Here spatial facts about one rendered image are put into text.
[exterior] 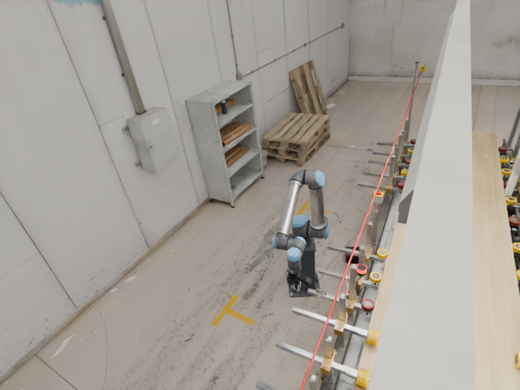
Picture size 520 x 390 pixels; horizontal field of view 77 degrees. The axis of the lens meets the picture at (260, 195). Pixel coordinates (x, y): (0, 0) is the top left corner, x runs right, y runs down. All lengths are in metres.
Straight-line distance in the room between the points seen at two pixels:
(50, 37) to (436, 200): 3.28
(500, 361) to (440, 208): 1.89
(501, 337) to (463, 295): 2.05
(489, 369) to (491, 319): 0.33
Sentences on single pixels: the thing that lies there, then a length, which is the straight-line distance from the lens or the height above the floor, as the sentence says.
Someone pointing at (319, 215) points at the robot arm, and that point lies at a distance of 2.81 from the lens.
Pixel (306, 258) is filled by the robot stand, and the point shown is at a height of 0.49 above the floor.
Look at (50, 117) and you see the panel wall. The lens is 3.43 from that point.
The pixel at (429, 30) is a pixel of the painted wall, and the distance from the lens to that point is 9.51.
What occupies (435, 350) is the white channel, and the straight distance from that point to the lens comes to 0.33.
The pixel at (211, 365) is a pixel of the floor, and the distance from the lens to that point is 3.23.
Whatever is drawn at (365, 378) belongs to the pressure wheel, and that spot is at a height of 0.98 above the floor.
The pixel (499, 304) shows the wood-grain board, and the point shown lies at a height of 0.90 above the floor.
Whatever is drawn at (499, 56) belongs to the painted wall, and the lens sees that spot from 9.56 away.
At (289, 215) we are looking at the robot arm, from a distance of 2.42.
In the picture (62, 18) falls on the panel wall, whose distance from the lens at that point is 3.54.
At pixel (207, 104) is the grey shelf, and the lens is 4.16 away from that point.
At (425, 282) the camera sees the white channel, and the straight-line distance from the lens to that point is 0.38.
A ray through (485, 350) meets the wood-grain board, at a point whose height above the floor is 0.90.
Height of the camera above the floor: 2.73
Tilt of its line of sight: 33 degrees down
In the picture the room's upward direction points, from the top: 8 degrees counter-clockwise
